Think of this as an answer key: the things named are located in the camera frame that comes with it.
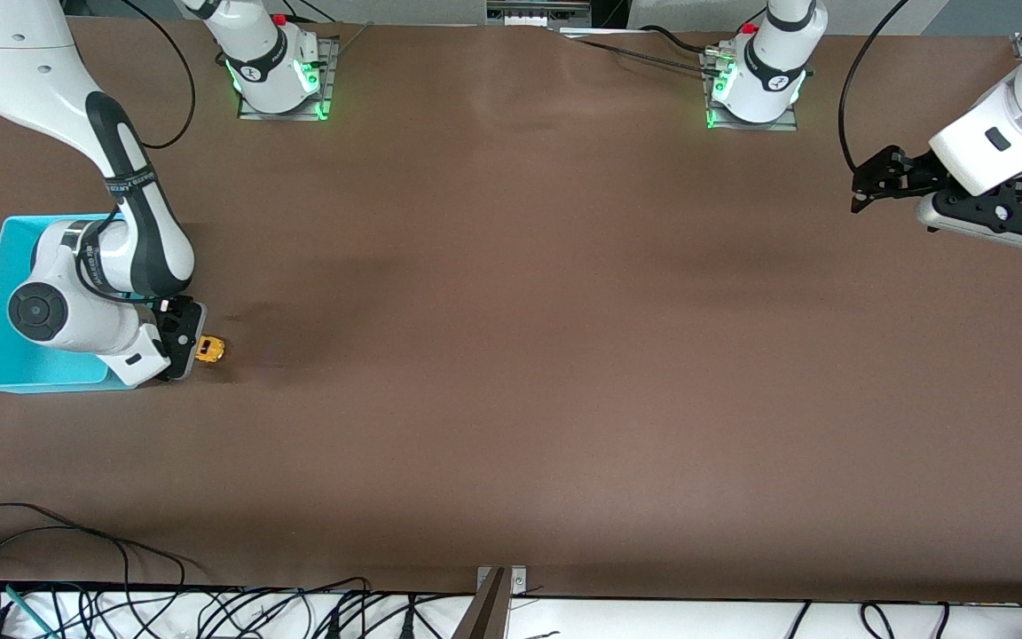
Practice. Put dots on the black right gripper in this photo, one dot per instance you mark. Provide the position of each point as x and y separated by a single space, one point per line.
176 321

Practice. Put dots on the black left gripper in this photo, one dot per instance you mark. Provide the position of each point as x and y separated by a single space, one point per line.
913 172

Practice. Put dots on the yellow beetle toy car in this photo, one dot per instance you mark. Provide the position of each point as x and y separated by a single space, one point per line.
212 349

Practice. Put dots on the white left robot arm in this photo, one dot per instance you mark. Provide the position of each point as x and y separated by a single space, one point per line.
777 53

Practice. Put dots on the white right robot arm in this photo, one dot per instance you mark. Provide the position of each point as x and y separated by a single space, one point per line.
58 311

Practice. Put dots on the grey power strip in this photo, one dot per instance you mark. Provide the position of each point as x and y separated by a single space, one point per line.
538 11

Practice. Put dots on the grey slanted metal bar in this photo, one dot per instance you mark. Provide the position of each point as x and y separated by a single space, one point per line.
486 612

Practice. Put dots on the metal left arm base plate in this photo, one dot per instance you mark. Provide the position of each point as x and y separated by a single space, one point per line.
759 127

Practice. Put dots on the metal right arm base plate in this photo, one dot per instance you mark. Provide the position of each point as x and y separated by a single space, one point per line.
330 71

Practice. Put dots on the metal table edge bracket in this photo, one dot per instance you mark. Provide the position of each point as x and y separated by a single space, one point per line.
518 581

